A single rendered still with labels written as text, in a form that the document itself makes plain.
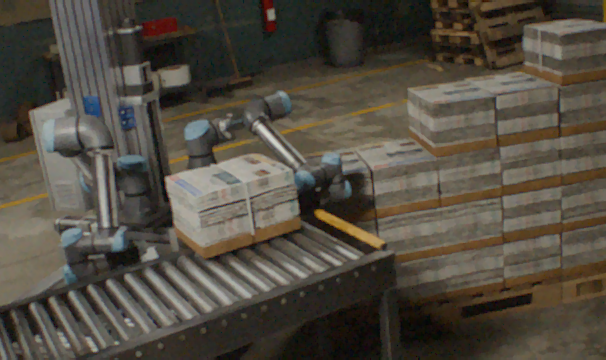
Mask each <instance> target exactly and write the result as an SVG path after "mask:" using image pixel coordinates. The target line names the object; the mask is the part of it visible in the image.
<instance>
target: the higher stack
mask: <svg viewBox="0 0 606 360"><path fill-rule="evenodd" d="M523 27H524V28H523V30H524V32H523V33H524V35H523V37H522V38H523V43H524V49H525V50H524V53H525V54H524V55H525V64H527V65H531V66H534V67H538V68H541V72H542V69H544V70H547V71H551V72H554V73H557V74H561V75H563V74H566V75H569V74H576V73H582V72H589V71H595V70H601V69H606V24H605V23H598V22H597V23H596V22H592V21H587V20H585V19H569V20H562V21H555V22H549V23H542V24H536V25H530V26H528V25H525V26H523ZM525 75H528V76H530V77H533V78H536V79H538V80H539V79H540V80H541V81H544V82H546V83H549V84H551V85H554V86H555V88H557V89H558V108H557V110H558V118H557V119H558V125H559V126H561V127H564V126H570V125H576V124H582V123H588V122H594V121H600V120H606V78H605V79H598V80H592V81H586V82H580V83H573V84H568V85H559V84H558V83H556V82H553V81H550V80H547V79H544V78H541V77H538V76H535V75H532V74H525ZM559 139H560V140H559V142H560V143H559V144H560V145H559V149H560V150H559V151H558V152H559V161H561V173H560V175H562V176H566V175H572V174H578V173H584V172H590V171H595V170H601V169H606V129H600V130H594V131H588V132H583V133H577V134H571V135H565V136H561V135H559ZM559 186H560V187H561V213H560V216H561V223H562V230H563V223H568V222H574V221H579V220H585V219H590V218H596V217H601V216H606V177H605V178H599V179H593V180H588V181H583V182H577V183H571V184H565V185H562V184H561V185H559ZM559 234H560V235H559V236H560V244H561V252H562V253H561V268H562V269H565V268H567V267H571V266H576V265H582V264H587V263H593V262H598V261H604V260H606V224H603V225H597V226H592V227H586V228H582V229H576V230H570V231H565V232H560V233H559ZM559 282H561V303H562V304H565V303H570V302H576V301H581V300H583V299H586V298H591V297H596V296H601V295H606V268H603V269H598V270H592V271H587V272H582V273H576V274H571V276H566V277H559Z"/></svg>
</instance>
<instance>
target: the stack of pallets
mask: <svg viewBox="0 0 606 360"><path fill-rule="evenodd" d="M430 1H431V5H432V7H431V9H432V12H433V19H435V22H436V29H435V30H431V34H432V44H433V52H435V53H436V57H437V61H436V63H444V62H448V61H452V60H455V63H454V64H457V65H464V64H468V63H471V62H475V66H478V67H481V66H485V65H488V63H487V59H486V58H487V55H485V52H484V48H483V47H484V44H482V41H481V38H480V37H479V34H478V33H480V32H479V29H477V25H478V24H477V21H476V19H475V18H474V13H473V10H472V6H474V5H477V4H478V5H479V4H483V3H488V2H492V1H497V0H430ZM443 1H449V3H448V4H443ZM528 9H530V10H532V9H533V7H530V6H529V7H525V8H520V9H516V10H514V12H519V11H523V10H528ZM445 12H450V14H447V15H445ZM501 15H506V13H505V12H502V13H498V14H494V15H489V16H485V17H486V19H488V18H493V17H497V16H501ZM535 19H536V18H535V17H532V18H530V19H529V18H526V19H522V20H517V23H518V22H522V21H526V20H529V21H531V20H535ZM448 23H453V24H451V25H448ZM505 25H509V24H508V22H506V23H503V24H500V25H494V26H489V27H488V29H493V28H497V27H501V26H505ZM472 30H473V31H472ZM444 34H449V35H448V36H444ZM509 40H513V39H512V37H508V38H505V39H502V40H498V41H494V42H493V44H498V43H502V42H505V41H509ZM445 45H450V46H447V47H445ZM512 51H515V52H516V47H514V48H510V49H506V50H502V51H499V52H496V55H501V54H504V53H508V52H512ZM448 57H451V58H448ZM469 58H470V59H469Z"/></svg>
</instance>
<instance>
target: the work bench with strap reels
mask: <svg viewBox="0 0 606 360"><path fill-rule="evenodd" d="M156 19H159V20H156ZM140 26H142V27H143V29H142V34H143V39H144V46H145V48H147V47H149V46H153V45H158V44H164V43H169V42H175V41H176V42H177V47H178V53H179V59H180V65H179V66H174V67H168V68H164V69H160V70H158V72H151V77H152V81H153V85H154V89H158V91H159V95H163V94H168V93H173V92H178V91H183V90H185V95H186V96H184V97H191V96H192V95H190V91H189V89H192V88H197V87H200V89H201V95H202V101H203V102H201V103H207V102H211V101H207V95H206V90H207V89H205V85H206V83H204V81H205V77H204V70H203V63H202V57H201V51H200V45H199V39H198V33H200V30H197V29H192V30H190V31H182V28H180V27H178V28H177V20H176V19H175V18H174V17H169V18H164V19H161V18H155V20H154V19H153V21H148V22H143V23H141V24H140ZM192 38H193V40H194V46H195V51H194V52H196V53H195V58H196V64H197V70H198V77H199V81H198V80H195V79H191V74H190V67H189V65H185V60H184V54H183V49H182V43H181V40H186V39H192ZM56 54H57V53H51V52H47V53H41V54H39V55H40V57H41V58H43V62H44V66H45V71H46V75H47V84H48V89H49V93H50V98H51V102H52V103H55V102H56V98H55V94H54V88H53V84H52V79H51V71H50V66H49V63H50V64H52V65H53V66H54V75H55V80H56V84H57V88H58V91H56V96H57V100H58V101H60V100H63V98H66V97H69V96H68V92H67V88H63V87H62V83H61V78H60V74H59V69H58V66H59V65H60V64H61V63H62V60H61V56H60V55H59V56H54V55H56Z"/></svg>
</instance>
